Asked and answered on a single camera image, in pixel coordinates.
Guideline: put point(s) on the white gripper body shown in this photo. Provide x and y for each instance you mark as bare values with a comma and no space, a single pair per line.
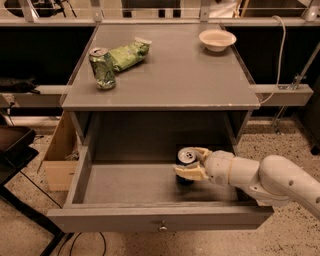
218,167

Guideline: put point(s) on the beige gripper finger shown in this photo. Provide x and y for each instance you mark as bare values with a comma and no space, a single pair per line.
201,154
196,174

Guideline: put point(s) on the blue pepsi can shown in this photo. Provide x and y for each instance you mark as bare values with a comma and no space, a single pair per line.
185,157

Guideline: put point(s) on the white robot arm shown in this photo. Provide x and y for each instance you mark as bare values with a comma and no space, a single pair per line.
274,181

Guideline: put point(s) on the grey open top drawer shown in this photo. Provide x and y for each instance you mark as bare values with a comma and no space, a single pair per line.
124,181

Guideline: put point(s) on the green soda can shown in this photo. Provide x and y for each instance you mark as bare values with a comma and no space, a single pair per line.
102,68

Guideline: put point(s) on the white paper bowl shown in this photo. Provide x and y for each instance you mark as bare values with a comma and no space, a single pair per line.
217,40

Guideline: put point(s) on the grey cabinet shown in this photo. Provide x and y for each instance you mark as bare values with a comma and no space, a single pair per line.
179,73

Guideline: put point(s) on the green chip bag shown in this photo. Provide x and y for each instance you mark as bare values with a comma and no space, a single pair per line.
124,57

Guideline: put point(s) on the cardboard box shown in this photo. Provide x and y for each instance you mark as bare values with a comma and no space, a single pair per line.
58,165

